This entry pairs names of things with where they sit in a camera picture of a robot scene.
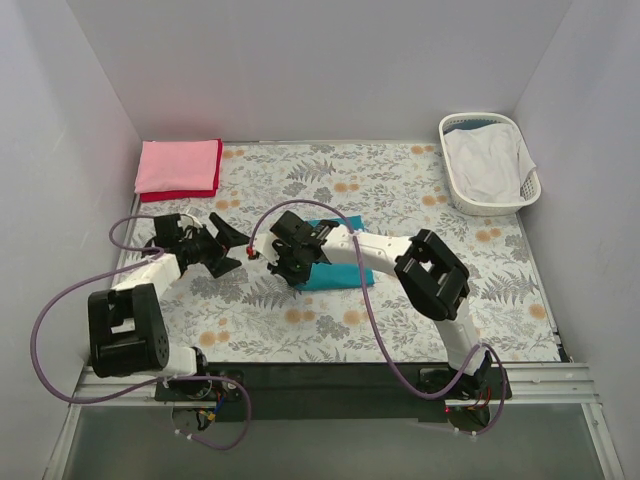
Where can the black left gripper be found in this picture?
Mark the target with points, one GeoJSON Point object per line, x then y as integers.
{"type": "Point", "coordinates": [216, 248]}

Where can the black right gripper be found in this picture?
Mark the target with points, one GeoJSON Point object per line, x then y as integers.
{"type": "Point", "coordinates": [286, 252]}

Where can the teal t shirt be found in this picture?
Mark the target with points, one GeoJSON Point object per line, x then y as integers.
{"type": "Point", "coordinates": [324, 277]}

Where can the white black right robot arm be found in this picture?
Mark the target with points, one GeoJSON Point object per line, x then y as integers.
{"type": "Point", "coordinates": [434, 280]}

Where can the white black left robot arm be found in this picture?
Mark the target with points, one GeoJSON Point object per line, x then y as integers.
{"type": "Point", "coordinates": [127, 331]}

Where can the floral table mat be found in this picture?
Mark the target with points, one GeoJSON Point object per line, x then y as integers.
{"type": "Point", "coordinates": [250, 315]}

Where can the red folded t shirt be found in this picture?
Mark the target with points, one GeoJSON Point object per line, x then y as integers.
{"type": "Point", "coordinates": [205, 192]}

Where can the pink folded t shirt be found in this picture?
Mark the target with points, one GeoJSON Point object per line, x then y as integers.
{"type": "Point", "coordinates": [177, 165]}

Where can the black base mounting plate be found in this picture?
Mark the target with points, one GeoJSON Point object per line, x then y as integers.
{"type": "Point", "coordinates": [337, 391]}

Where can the white t shirt in basket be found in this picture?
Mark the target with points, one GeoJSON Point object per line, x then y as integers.
{"type": "Point", "coordinates": [489, 163]}

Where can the white laundry basket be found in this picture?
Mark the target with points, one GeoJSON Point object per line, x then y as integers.
{"type": "Point", "coordinates": [531, 189]}

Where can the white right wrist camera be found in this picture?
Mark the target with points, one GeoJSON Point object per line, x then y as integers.
{"type": "Point", "coordinates": [262, 248]}

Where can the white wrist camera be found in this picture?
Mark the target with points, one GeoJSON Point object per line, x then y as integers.
{"type": "Point", "coordinates": [262, 248]}
{"type": "Point", "coordinates": [190, 223]}

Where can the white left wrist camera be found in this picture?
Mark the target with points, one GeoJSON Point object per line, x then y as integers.
{"type": "Point", "coordinates": [190, 223]}

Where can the aluminium frame rail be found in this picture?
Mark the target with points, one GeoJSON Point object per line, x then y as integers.
{"type": "Point", "coordinates": [347, 421]}

